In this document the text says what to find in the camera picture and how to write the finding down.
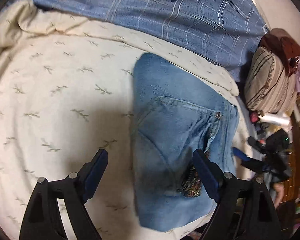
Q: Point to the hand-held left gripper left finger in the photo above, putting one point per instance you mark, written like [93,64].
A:
[95,177]

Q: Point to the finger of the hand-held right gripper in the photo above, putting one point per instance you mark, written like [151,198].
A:
[250,162]

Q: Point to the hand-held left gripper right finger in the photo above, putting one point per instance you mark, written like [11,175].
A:
[206,177]

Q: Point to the blue denim pants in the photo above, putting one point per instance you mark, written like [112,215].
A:
[165,120]

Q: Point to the person's right forearm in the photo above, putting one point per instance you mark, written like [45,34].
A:
[278,195]

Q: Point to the wooden bed footboard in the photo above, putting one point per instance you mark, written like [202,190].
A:
[296,155]

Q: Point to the white plastic bottle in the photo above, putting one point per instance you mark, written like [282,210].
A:
[275,120]

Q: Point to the red black small item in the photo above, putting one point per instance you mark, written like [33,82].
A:
[254,117]

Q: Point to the striped beige pillow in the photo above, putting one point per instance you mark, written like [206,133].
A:
[270,85]

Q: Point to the cream leaf-print bed sheet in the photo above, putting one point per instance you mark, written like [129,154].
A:
[65,92]

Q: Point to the brown leather bag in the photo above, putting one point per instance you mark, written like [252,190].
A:
[282,45]

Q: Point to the blue plaid blanket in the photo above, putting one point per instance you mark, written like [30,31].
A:
[165,17]

